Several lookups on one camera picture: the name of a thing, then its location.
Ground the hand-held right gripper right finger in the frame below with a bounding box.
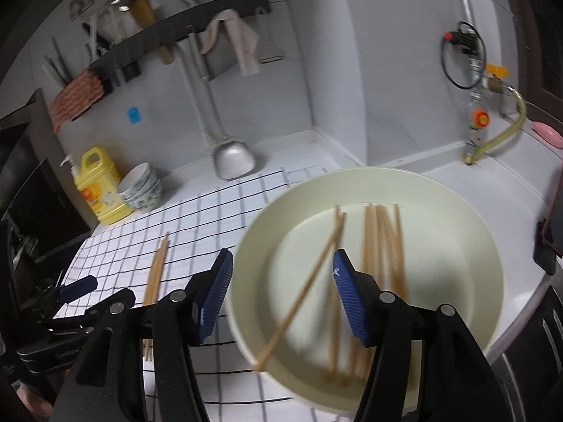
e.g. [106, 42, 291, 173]
[331, 249, 495, 422]

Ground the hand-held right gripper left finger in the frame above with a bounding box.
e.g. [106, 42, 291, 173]
[50, 248, 234, 422]

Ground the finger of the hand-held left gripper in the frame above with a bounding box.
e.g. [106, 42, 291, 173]
[44, 288, 135, 333]
[20, 275, 98, 318]

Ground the bunch of wooden chopsticks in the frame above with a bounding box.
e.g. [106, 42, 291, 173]
[254, 203, 407, 383]

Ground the cream plastic basin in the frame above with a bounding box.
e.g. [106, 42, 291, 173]
[226, 167, 504, 420]

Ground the person's left hand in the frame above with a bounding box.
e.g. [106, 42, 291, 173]
[13, 380, 52, 418]

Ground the white black checkered cloth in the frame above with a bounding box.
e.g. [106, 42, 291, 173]
[53, 165, 326, 422]

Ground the yellow detergent bottle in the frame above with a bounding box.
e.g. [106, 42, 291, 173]
[60, 146, 133, 226]

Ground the black kitchen appliance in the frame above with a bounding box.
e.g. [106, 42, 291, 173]
[0, 88, 93, 273]

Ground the floral ceramic bowl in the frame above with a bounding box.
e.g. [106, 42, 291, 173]
[125, 180, 163, 212]
[116, 162, 154, 198]
[120, 171, 160, 205]

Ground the metal spatula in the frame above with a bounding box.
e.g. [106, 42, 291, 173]
[189, 26, 257, 181]

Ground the dark cabinet door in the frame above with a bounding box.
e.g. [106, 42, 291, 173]
[488, 281, 563, 422]

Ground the dark flat device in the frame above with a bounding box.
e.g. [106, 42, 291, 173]
[533, 217, 563, 277]

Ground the pink soap bar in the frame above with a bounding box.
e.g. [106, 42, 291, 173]
[530, 121, 563, 148]

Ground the beige hanging towel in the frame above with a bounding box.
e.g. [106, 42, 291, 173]
[200, 9, 260, 77]

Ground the yellow gas hose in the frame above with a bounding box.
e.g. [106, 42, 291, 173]
[461, 88, 527, 165]

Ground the gas valve with yellow handle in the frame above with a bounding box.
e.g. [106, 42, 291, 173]
[465, 59, 511, 154]

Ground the black cable loop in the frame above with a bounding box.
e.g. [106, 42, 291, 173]
[442, 21, 487, 89]

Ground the black wall rack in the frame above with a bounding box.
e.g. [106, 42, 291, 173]
[70, 0, 270, 124]

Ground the metal wall outlet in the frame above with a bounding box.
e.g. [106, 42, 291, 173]
[69, 0, 95, 22]

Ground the metal wall pipe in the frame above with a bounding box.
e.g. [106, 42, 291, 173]
[449, 0, 480, 62]

